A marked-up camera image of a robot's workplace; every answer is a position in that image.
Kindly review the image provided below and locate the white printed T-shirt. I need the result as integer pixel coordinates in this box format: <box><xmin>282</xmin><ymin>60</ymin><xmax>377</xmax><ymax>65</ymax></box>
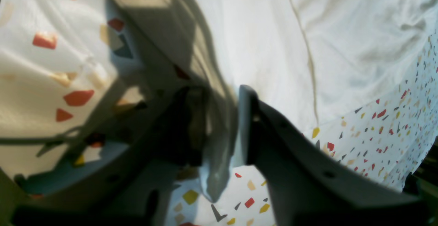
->
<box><xmin>113</xmin><ymin>0</ymin><xmax>437</xmax><ymax>202</ymax></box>

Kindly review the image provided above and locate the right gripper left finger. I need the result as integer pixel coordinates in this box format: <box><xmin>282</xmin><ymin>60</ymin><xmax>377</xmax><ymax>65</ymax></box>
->
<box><xmin>11</xmin><ymin>87</ymin><xmax>208</xmax><ymax>226</ymax></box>

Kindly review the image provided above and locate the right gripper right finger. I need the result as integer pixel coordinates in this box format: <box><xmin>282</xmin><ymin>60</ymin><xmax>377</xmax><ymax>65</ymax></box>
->
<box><xmin>239</xmin><ymin>85</ymin><xmax>431</xmax><ymax>226</ymax></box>

